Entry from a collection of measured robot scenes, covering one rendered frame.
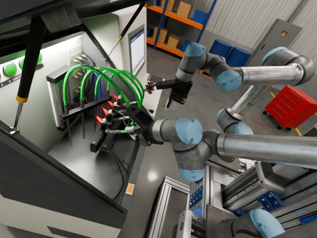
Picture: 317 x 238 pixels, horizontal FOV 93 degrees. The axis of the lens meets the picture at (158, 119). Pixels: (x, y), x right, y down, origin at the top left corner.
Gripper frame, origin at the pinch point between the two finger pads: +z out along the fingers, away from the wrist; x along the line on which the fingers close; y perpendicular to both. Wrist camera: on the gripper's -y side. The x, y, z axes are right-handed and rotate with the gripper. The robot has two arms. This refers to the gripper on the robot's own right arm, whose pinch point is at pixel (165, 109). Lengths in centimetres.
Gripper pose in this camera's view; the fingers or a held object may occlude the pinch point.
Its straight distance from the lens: 83.6
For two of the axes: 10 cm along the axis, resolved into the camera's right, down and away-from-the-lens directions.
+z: -2.8, 7.2, 6.4
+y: 9.5, 3.1, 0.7
